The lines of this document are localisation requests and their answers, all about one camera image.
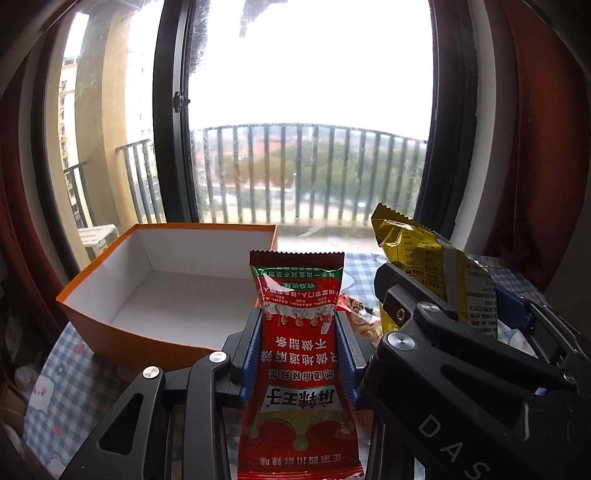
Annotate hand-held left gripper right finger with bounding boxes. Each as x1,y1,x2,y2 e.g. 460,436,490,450
335,310,376,403

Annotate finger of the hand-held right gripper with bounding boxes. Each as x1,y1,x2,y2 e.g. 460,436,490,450
495,281,591,371
373,261,585,394

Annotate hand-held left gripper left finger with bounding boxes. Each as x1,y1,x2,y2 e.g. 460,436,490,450
60,308,266,480

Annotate red snack packet white balls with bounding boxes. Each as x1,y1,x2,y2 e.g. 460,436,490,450
339,293,384,344

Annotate red spicy snack packet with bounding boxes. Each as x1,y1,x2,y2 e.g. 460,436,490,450
236,250,365,480

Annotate yellow chip bag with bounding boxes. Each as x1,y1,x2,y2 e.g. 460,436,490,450
372,203,502,340

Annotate orange cardboard box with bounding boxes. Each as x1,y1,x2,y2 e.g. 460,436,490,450
56,223,279,372

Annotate dark red curtain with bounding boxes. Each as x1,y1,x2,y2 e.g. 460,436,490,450
480,0,591,296
0,152,61,333

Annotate blue checked tablecloth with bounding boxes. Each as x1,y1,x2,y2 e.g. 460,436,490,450
23,251,591,480

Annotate outdoor air conditioner unit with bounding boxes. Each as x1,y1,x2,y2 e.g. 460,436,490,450
78,224,118,264

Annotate balcony metal railing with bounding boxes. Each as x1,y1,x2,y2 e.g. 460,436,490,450
62,122,428,228

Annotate beige apartment building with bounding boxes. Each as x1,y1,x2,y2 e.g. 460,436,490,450
59,55,81,222

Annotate large grey hanging cloth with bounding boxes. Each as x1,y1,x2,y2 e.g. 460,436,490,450
185,0,209,56

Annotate small grey hanging cloth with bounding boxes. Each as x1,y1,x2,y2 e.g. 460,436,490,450
237,0,260,38

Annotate black window frame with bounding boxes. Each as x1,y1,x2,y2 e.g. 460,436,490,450
32,0,478,282

